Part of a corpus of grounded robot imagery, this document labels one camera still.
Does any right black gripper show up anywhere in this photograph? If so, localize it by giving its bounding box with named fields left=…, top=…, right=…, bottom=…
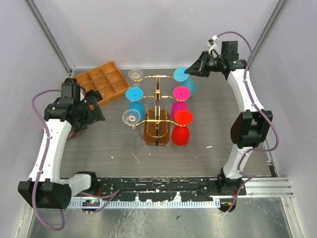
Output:
left=185, top=50, right=224, bottom=78

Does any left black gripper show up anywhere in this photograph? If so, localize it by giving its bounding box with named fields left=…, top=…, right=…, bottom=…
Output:
left=73, top=96, right=105, bottom=131

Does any light blue plastic wine glass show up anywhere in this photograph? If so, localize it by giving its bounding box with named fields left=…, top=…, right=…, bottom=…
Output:
left=173, top=66, right=197, bottom=97

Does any magenta plastic wine glass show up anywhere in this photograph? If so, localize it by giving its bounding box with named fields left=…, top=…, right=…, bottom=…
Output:
left=171, top=86, right=191, bottom=118

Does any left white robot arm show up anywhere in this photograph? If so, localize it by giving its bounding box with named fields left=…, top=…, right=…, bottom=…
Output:
left=18, top=78, right=105, bottom=209

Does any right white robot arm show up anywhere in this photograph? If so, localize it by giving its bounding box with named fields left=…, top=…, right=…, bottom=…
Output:
left=184, top=39, right=273, bottom=195

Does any clear front wine glass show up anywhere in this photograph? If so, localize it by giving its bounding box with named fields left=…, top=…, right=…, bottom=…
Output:
left=122, top=109, right=143, bottom=146

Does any clear wine glass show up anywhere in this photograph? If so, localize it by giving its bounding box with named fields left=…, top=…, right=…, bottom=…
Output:
left=128, top=68, right=143, bottom=88
left=122, top=109, right=143, bottom=146

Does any clear rear wine glass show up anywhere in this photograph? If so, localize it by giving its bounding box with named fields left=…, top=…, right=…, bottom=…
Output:
left=128, top=68, right=143, bottom=88

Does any red plastic wine glass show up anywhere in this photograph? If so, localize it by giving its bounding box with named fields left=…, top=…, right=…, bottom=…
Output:
left=171, top=110, right=194, bottom=146

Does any black coiled item on tray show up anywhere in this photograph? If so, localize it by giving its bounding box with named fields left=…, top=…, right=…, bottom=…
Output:
left=86, top=90, right=101, bottom=104

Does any black coiled item beside tray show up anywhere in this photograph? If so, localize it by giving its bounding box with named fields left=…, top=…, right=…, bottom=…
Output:
left=64, top=78, right=78, bottom=85

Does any wooden compartment tray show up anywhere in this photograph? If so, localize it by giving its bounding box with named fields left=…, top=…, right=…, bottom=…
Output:
left=74, top=61, right=130, bottom=107

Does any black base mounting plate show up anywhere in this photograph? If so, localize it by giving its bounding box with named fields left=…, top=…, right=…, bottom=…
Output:
left=85, top=177, right=246, bottom=202

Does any gold wire wine glass rack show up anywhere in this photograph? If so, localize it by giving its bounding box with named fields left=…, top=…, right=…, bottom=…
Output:
left=137, top=75, right=178, bottom=146

